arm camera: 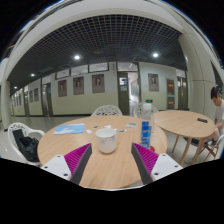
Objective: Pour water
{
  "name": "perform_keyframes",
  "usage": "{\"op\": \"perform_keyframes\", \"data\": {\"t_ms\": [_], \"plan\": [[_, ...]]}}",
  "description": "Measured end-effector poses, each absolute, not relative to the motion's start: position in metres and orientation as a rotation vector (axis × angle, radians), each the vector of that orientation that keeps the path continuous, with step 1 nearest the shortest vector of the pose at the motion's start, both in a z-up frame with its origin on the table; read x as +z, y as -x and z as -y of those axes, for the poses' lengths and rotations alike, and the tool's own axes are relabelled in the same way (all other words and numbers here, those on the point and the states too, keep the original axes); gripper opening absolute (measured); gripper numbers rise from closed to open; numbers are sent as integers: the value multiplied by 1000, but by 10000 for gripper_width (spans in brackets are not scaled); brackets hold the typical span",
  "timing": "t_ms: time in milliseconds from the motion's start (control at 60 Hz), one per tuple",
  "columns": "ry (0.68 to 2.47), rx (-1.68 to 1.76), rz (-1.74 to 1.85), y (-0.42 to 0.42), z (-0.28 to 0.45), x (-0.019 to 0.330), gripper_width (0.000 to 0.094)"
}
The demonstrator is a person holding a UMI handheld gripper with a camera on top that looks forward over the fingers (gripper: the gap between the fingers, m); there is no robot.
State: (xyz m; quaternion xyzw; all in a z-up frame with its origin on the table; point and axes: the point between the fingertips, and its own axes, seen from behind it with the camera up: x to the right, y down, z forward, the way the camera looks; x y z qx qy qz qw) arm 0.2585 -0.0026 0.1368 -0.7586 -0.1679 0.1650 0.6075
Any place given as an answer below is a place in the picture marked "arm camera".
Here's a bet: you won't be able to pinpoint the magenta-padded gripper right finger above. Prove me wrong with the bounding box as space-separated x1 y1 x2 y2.
130 142 184 186

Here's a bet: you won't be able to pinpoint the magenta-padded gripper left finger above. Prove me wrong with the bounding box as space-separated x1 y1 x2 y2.
40 143 93 186

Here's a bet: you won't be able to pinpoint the clear plastic water bottle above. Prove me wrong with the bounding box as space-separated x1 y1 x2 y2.
140 103 155 149

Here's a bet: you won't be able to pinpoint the black bag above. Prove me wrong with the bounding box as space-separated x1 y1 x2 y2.
12 129 40 163

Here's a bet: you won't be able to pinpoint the blue and white paper sheet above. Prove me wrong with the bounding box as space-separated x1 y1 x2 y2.
52 123 86 136

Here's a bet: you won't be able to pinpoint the white lattice plastic chair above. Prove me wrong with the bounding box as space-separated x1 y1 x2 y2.
133 102 160 119
7 121 46 167
90 104 124 117

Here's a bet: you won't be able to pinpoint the round wooden table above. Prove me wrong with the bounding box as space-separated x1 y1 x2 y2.
153 110 217 165

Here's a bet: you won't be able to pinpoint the white mug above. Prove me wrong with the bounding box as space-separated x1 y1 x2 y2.
94 128 118 155

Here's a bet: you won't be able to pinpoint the white chair with wooden legs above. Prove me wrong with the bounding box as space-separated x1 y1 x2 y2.
199 133 224 163

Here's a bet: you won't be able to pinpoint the person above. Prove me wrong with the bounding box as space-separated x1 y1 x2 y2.
209 85 224 143

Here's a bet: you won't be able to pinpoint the dark green door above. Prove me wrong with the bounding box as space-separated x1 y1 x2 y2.
116 71 141 116

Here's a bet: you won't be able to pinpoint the round ceiling lights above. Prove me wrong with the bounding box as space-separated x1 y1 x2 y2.
29 52 160 78

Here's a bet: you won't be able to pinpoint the framed wall portraits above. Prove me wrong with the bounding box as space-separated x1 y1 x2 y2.
13 73 176 108

